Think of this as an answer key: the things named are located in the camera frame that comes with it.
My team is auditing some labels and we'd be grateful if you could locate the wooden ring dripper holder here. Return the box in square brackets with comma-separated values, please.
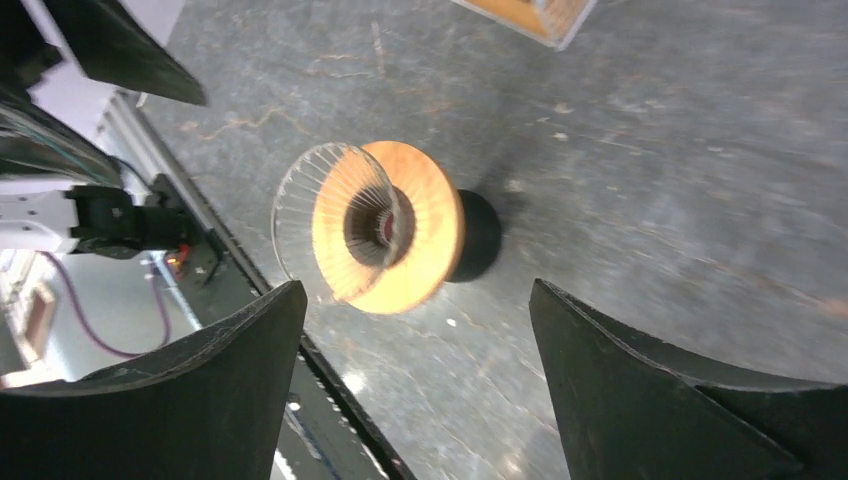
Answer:
[307, 140, 466, 315]

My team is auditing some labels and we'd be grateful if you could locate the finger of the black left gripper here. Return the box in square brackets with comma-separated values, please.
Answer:
[44, 0, 208, 106]

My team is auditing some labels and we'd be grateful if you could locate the white wire wooden shelf rack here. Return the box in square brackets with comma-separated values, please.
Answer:
[454, 0, 596, 51]

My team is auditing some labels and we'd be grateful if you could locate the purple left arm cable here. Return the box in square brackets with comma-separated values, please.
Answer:
[36, 250, 174, 360]

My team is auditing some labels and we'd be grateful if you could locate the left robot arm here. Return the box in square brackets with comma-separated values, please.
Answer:
[1, 1, 208, 259]

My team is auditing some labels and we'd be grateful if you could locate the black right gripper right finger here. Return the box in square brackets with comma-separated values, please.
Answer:
[529, 279, 847, 479]

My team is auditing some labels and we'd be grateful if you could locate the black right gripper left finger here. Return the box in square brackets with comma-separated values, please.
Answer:
[1, 281, 307, 479]

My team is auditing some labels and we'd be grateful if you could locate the clear glass dripper cone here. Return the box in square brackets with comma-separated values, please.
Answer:
[271, 142, 399, 304]

